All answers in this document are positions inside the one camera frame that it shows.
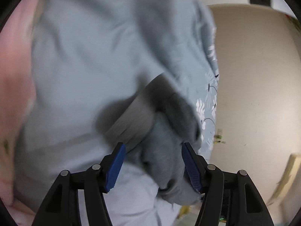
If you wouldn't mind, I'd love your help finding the pink fleece garment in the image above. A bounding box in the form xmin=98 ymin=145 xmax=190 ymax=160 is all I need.
xmin=1 ymin=0 xmax=39 ymax=225

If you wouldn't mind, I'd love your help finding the blue floral duvet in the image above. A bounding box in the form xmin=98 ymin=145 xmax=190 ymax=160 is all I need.
xmin=14 ymin=0 xmax=219 ymax=225

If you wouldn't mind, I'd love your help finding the dark grey sweater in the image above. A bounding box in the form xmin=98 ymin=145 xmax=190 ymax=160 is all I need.
xmin=95 ymin=73 xmax=201 ymax=205

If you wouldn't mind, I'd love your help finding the wall power socket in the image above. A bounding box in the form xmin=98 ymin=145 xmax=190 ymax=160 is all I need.
xmin=213 ymin=129 xmax=226 ymax=144

